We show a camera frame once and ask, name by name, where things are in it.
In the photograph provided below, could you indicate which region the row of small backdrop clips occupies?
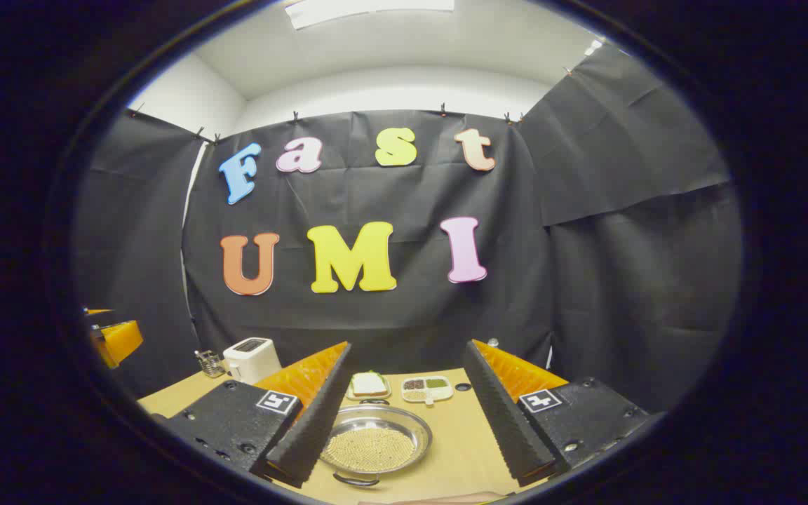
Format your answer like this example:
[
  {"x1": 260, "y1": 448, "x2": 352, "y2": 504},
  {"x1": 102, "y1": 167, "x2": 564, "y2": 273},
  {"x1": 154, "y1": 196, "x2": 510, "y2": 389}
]
[{"x1": 127, "y1": 67, "x2": 573, "y2": 144}]

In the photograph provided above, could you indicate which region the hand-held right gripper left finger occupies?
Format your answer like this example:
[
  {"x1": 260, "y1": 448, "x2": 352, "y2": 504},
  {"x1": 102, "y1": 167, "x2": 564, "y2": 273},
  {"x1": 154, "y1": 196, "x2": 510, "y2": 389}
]
[{"x1": 162, "y1": 342, "x2": 352, "y2": 490}]

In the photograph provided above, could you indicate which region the stainless steel pot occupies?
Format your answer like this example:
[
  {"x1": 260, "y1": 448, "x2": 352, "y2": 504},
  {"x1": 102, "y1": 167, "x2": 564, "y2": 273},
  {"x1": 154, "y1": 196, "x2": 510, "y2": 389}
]
[{"x1": 318, "y1": 398, "x2": 434, "y2": 487}]

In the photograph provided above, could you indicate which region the small white plate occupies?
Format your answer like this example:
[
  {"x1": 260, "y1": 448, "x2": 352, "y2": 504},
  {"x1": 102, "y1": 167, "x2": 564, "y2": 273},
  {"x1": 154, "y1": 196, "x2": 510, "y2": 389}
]
[{"x1": 346, "y1": 375, "x2": 392, "y2": 402}]

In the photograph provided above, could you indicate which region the black backdrop cloth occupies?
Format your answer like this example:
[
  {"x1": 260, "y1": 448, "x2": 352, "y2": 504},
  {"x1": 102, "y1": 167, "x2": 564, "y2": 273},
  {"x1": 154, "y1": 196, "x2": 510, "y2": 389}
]
[{"x1": 71, "y1": 42, "x2": 745, "y2": 415}]

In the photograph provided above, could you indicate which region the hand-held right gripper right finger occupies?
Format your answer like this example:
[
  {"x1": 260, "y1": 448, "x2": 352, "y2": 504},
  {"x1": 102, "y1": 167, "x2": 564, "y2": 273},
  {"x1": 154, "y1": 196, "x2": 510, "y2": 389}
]
[{"x1": 464, "y1": 339, "x2": 664, "y2": 488}]

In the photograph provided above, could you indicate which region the white bread sandwich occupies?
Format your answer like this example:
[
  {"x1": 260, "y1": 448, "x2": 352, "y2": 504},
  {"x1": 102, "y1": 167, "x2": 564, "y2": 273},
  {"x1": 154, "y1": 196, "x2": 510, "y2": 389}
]
[{"x1": 351, "y1": 372, "x2": 387, "y2": 397}]

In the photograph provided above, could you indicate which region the pile of soybeans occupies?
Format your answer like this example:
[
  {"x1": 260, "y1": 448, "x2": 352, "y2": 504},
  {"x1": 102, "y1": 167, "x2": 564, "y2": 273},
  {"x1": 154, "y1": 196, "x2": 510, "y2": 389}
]
[{"x1": 321, "y1": 428, "x2": 415, "y2": 474}]

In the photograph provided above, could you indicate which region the white divided dish with beans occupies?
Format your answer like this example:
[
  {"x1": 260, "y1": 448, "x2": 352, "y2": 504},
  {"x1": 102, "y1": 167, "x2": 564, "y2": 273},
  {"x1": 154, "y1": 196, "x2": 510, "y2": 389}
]
[{"x1": 401, "y1": 376, "x2": 454, "y2": 406}]

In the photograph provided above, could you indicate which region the white toaster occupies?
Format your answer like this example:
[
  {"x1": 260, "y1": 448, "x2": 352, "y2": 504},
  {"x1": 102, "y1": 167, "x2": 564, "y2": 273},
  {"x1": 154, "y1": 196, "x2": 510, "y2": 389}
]
[{"x1": 223, "y1": 337, "x2": 282, "y2": 385}]

